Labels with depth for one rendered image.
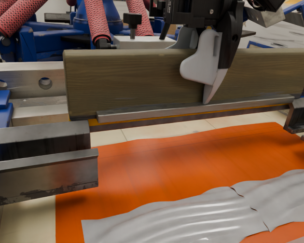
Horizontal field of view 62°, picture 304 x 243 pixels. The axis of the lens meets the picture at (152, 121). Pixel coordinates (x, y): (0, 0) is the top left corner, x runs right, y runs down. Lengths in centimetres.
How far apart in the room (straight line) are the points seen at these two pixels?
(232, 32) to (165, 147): 19
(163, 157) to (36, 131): 17
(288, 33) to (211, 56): 264
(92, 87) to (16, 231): 16
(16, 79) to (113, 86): 22
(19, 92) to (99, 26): 31
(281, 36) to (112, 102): 276
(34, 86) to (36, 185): 23
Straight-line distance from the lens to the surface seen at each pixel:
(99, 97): 29
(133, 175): 33
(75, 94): 29
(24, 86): 47
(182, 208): 29
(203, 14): 30
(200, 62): 31
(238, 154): 41
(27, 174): 27
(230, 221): 29
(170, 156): 37
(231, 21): 30
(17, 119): 42
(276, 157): 43
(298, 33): 287
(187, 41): 36
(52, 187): 28
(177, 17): 28
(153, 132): 43
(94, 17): 73
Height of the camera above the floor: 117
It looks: 27 degrees down
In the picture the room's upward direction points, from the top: 4 degrees clockwise
